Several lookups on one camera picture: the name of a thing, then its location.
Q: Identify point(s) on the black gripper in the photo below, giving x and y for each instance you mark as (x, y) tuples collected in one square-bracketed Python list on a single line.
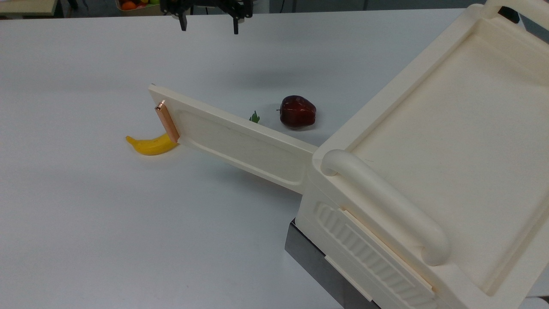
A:
[(206, 4)]

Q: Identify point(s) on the cream cabinet door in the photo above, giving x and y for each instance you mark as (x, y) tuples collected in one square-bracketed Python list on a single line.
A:
[(244, 141)]

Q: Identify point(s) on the basket with toy fruit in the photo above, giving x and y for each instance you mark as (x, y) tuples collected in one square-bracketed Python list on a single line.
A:
[(137, 5)]

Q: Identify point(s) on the cream plastic cabinet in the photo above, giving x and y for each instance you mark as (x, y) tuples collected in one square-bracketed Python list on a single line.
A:
[(450, 128)]

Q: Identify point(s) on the dark red toy apple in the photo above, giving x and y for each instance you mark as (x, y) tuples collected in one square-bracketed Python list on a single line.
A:
[(297, 112)]

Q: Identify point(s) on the light wooden table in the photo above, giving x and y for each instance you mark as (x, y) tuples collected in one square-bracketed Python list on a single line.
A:
[(25, 6)]

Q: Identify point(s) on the orange toy carrot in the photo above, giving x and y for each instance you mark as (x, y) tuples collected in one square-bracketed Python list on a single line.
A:
[(255, 118)]

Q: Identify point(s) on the yellow toy banana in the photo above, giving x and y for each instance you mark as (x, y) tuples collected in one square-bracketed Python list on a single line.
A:
[(152, 147)]

